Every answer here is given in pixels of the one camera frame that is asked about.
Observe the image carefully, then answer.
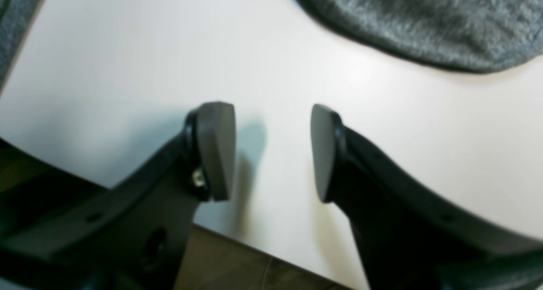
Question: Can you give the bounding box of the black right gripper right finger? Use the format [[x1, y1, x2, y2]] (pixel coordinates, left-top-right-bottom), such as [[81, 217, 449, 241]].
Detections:
[[311, 104, 543, 290]]

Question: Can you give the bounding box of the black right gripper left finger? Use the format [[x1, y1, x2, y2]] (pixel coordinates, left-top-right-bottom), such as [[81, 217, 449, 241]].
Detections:
[[1, 101, 236, 290]]

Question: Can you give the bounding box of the grey t-shirt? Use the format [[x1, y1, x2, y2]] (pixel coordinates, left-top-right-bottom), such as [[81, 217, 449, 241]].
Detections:
[[0, 0, 543, 74]]

